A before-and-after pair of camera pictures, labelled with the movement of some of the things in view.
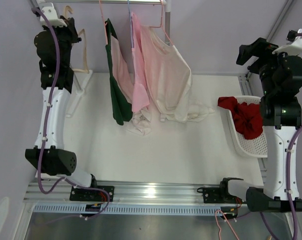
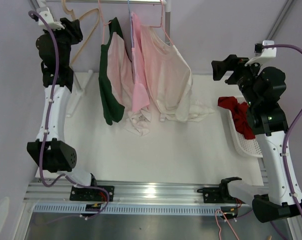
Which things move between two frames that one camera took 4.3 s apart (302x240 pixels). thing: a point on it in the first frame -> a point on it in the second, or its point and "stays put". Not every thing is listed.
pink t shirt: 140,91 stays put
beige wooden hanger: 83,32 -> 74,18
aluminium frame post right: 244,78 stays put
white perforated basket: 255,148 stays put
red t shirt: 247,117 stays put
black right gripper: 247,51 -> 220,68
